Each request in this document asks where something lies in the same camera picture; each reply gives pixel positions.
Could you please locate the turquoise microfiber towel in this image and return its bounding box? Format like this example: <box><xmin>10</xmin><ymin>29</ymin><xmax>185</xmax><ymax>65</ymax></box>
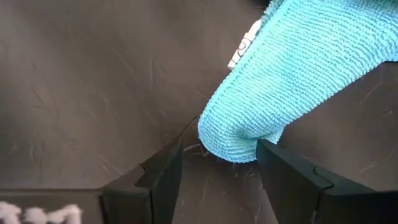
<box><xmin>197</xmin><ymin>0</ymin><xmax>398</xmax><ymax>164</ymax></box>

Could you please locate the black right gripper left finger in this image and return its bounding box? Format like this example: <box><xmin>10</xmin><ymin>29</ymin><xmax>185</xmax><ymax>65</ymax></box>
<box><xmin>0</xmin><ymin>139</ymin><xmax>184</xmax><ymax>224</ymax></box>

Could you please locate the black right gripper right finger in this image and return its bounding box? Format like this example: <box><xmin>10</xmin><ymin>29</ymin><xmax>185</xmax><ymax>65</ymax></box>
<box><xmin>256</xmin><ymin>139</ymin><xmax>398</xmax><ymax>224</ymax></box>

